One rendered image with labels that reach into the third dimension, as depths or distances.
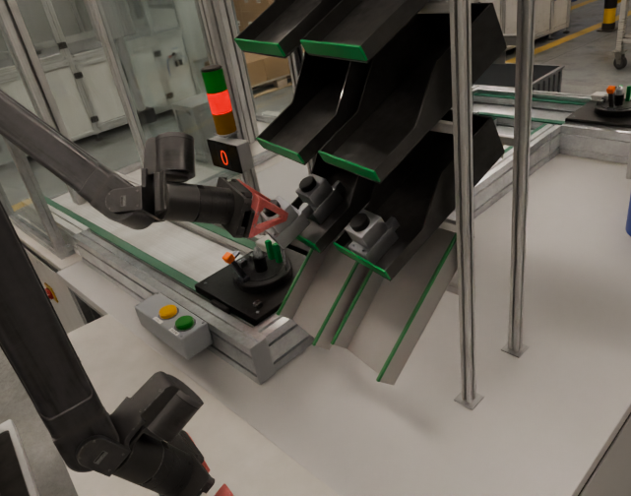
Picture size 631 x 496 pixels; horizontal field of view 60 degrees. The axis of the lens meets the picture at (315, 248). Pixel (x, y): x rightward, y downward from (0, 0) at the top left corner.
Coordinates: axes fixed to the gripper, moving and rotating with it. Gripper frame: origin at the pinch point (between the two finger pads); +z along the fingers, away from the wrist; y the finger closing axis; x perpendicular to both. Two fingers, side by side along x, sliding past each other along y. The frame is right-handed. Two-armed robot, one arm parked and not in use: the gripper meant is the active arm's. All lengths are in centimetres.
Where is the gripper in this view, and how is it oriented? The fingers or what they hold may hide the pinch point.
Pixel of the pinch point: (276, 211)
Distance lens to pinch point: 91.8
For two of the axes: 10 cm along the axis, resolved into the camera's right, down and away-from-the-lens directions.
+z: 8.2, 0.4, 5.8
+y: -5.1, -4.3, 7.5
